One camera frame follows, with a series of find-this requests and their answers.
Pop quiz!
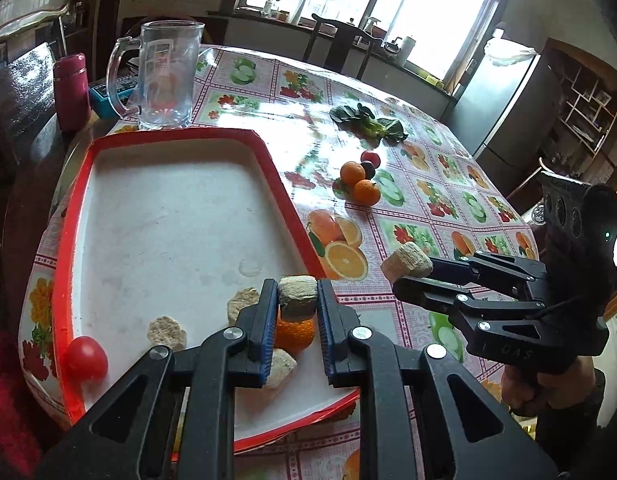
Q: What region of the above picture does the red rimmed white tray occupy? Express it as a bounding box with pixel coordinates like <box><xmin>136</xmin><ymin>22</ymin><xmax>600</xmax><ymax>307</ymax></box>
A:
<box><xmin>51</xmin><ymin>127</ymin><xmax>361</xmax><ymax>453</ymax></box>

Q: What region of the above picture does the blue box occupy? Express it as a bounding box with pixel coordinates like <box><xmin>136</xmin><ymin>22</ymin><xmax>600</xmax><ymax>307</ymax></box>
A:
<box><xmin>88</xmin><ymin>77</ymin><xmax>142</xmax><ymax>120</ymax></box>

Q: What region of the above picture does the grey refrigerator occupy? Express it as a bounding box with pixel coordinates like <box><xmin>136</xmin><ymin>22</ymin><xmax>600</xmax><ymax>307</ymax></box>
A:
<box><xmin>441</xmin><ymin>50</ymin><xmax>544</xmax><ymax>168</ymax></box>

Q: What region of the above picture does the red tomato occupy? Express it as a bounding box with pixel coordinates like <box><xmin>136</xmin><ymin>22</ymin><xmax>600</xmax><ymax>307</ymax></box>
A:
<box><xmin>63</xmin><ymin>336</ymin><xmax>109</xmax><ymax>382</ymax></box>

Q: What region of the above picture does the person's right forearm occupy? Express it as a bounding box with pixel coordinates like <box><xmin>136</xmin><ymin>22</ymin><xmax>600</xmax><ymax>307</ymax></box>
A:
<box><xmin>535</xmin><ymin>367</ymin><xmax>609</xmax><ymax>480</ymax></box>

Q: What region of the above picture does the orange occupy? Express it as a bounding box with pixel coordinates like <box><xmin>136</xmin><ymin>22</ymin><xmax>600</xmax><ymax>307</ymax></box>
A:
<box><xmin>274</xmin><ymin>310</ymin><xmax>316</xmax><ymax>356</ymax></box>
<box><xmin>339</xmin><ymin>161</ymin><xmax>366</xmax><ymax>186</ymax></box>
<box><xmin>354</xmin><ymin>180</ymin><xmax>381</xmax><ymax>206</ymax></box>

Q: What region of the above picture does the fruit and flower printed tablecloth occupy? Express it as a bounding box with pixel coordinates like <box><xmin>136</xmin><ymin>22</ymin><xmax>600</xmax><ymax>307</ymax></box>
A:
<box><xmin>18</xmin><ymin>45</ymin><xmax>539</xmax><ymax>480</ymax></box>

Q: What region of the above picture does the beige rice cake piece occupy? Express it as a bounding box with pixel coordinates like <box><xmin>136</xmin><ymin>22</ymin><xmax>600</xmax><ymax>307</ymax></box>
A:
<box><xmin>278</xmin><ymin>275</ymin><xmax>319</xmax><ymax>320</ymax></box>
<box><xmin>147</xmin><ymin>316</ymin><xmax>188</xmax><ymax>352</ymax></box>
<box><xmin>262</xmin><ymin>349</ymin><xmax>298</xmax><ymax>403</ymax></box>
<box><xmin>381</xmin><ymin>241</ymin><xmax>434</xmax><ymax>281</ymax></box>
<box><xmin>227</xmin><ymin>287</ymin><xmax>262</xmax><ymax>326</ymax></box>

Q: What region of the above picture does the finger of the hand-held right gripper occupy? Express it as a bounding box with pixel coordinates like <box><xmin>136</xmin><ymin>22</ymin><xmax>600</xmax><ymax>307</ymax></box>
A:
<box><xmin>391</xmin><ymin>277</ymin><xmax>609</xmax><ymax>361</ymax></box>
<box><xmin>428</xmin><ymin>250</ymin><xmax>548</xmax><ymax>293</ymax></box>

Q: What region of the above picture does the clear glass mug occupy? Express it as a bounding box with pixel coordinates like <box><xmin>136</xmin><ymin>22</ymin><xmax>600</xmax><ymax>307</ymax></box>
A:
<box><xmin>107</xmin><ymin>20</ymin><xmax>206</xmax><ymax>131</ymax></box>

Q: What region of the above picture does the dark wooden chair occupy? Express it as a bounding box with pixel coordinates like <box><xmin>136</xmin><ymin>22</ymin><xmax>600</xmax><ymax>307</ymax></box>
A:
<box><xmin>303</xmin><ymin>12</ymin><xmax>384</xmax><ymax>81</ymax></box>

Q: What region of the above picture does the wooden wall shelf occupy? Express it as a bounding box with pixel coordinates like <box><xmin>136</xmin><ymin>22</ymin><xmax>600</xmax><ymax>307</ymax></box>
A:
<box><xmin>543</xmin><ymin>37</ymin><xmax>617</xmax><ymax>186</ymax></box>

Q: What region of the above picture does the pink thermos bottle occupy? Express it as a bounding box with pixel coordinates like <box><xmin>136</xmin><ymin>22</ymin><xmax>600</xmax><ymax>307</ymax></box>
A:
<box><xmin>53</xmin><ymin>53</ymin><xmax>92</xmax><ymax>133</ymax></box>

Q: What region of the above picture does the white plastic bag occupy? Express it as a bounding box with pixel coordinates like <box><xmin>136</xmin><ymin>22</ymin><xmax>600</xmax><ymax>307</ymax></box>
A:
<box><xmin>483</xmin><ymin>30</ymin><xmax>536</xmax><ymax>67</ymax></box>

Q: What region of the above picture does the person's right hand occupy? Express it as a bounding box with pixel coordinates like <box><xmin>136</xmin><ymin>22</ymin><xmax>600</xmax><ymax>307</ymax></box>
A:
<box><xmin>501</xmin><ymin>355</ymin><xmax>596</xmax><ymax>418</ymax></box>

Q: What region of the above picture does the wooden chair with curved top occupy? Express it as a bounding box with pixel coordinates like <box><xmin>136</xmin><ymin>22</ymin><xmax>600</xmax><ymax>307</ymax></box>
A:
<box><xmin>0</xmin><ymin>4</ymin><xmax>84</xmax><ymax>161</ymax></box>

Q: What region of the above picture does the leafy green vegetable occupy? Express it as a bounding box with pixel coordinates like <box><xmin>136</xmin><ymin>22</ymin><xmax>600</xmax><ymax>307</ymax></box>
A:
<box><xmin>329</xmin><ymin>103</ymin><xmax>409</xmax><ymax>143</ymax></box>

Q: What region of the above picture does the red cloth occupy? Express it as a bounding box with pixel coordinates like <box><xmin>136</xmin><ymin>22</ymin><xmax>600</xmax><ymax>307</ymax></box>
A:
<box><xmin>0</xmin><ymin>322</ymin><xmax>44</xmax><ymax>480</ymax></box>

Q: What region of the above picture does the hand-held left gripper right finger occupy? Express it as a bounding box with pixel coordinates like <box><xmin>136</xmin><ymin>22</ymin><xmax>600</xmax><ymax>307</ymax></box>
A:
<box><xmin>315</xmin><ymin>279</ymin><xmax>559</xmax><ymax>480</ymax></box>

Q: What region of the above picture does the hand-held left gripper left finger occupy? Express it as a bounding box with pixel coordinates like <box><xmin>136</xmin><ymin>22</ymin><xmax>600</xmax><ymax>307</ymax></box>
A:
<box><xmin>33</xmin><ymin>279</ymin><xmax>280</xmax><ymax>480</ymax></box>

